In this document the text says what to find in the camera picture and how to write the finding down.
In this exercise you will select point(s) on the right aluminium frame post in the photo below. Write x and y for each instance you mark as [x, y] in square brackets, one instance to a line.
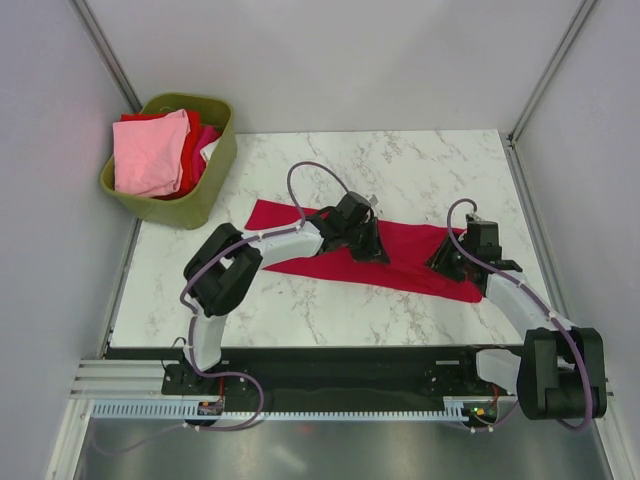
[561, 52]

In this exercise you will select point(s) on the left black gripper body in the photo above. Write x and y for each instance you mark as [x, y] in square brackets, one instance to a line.
[362, 240]

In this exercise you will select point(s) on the aluminium extrusion rail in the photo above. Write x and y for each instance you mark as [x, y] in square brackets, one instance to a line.
[117, 379]

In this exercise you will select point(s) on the magenta shirt in basket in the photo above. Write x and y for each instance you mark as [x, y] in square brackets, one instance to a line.
[208, 134]

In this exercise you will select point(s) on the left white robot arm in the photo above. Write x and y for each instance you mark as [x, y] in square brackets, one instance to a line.
[220, 274]

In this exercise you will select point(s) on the red folded shirt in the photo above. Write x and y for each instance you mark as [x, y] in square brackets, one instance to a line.
[192, 150]

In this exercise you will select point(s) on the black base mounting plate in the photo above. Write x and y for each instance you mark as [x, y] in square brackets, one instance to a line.
[336, 378]

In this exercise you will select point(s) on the aluminium frame post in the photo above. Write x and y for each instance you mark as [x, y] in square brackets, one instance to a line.
[106, 52]
[561, 52]

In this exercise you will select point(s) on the white slotted cable duct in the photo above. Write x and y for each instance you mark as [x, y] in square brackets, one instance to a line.
[192, 410]

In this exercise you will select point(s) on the olive green basket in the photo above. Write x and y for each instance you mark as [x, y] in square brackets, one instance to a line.
[192, 210]

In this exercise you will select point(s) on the left aluminium frame post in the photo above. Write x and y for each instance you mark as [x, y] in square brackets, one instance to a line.
[106, 52]

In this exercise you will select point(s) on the white cloth in basket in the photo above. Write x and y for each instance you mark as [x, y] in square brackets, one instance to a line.
[207, 151]

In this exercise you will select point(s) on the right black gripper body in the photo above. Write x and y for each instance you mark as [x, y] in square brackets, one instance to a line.
[449, 261]

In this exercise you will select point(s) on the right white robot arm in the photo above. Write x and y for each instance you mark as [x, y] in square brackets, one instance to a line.
[559, 372]

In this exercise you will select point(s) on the crimson red t shirt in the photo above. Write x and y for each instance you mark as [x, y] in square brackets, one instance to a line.
[408, 246]

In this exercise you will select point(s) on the light pink folded shirt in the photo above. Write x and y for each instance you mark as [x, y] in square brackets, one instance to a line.
[147, 152]

